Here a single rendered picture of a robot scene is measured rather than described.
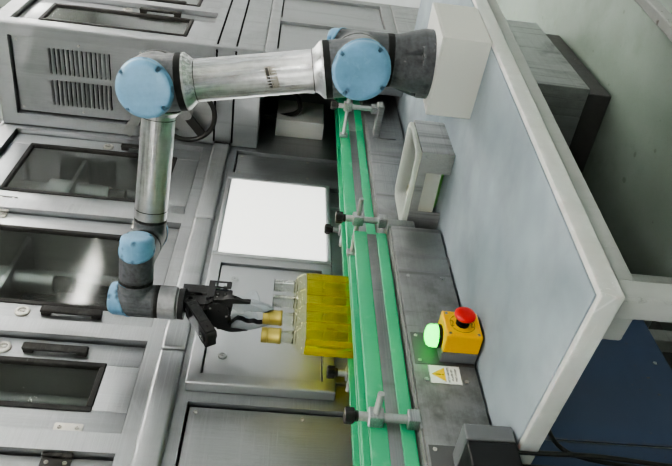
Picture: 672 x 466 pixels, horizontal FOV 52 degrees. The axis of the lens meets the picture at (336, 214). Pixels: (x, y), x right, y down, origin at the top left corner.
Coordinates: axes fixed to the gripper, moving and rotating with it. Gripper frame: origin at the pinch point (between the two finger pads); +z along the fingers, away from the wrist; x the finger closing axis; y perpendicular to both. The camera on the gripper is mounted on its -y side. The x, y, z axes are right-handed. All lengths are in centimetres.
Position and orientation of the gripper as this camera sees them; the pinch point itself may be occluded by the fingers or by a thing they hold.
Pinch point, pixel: (266, 317)
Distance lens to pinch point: 159.2
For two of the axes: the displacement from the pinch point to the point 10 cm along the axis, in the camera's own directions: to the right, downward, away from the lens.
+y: -0.2, -5.5, 8.3
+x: -1.3, 8.3, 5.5
